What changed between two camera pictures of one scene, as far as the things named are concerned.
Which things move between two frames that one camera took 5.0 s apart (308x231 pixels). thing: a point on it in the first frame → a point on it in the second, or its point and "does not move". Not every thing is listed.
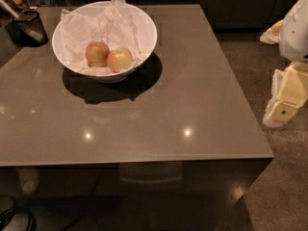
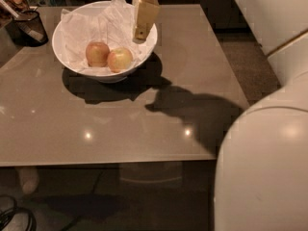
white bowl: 104,39 does not move
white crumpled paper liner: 115,26 does not move
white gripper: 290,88 → 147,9
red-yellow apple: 119,60 does not move
